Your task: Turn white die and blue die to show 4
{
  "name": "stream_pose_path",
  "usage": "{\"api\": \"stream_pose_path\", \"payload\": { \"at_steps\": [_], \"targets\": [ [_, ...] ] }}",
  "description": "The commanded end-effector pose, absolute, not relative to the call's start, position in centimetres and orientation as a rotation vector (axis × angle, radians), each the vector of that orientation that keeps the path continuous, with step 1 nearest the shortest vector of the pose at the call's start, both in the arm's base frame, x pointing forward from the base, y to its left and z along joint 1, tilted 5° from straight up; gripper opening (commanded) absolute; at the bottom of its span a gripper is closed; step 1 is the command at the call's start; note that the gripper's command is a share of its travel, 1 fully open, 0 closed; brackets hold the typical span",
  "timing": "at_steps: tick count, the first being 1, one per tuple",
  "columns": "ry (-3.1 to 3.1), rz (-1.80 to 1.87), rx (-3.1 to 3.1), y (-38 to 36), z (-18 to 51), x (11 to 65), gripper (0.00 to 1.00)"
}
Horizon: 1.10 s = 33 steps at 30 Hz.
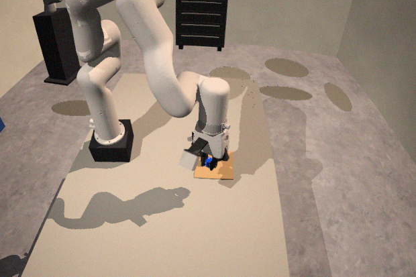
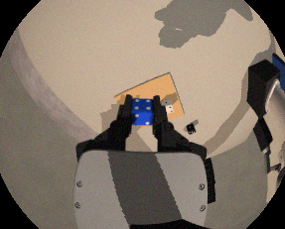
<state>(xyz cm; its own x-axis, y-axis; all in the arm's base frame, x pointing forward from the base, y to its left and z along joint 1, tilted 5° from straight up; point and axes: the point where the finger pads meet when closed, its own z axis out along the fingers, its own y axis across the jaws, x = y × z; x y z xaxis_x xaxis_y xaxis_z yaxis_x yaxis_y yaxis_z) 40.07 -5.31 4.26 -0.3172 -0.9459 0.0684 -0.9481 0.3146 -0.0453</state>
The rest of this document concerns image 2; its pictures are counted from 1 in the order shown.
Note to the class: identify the tan square mat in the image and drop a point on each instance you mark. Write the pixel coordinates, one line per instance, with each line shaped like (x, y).
(161, 85)

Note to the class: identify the blue die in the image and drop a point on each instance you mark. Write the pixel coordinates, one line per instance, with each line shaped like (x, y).
(142, 111)

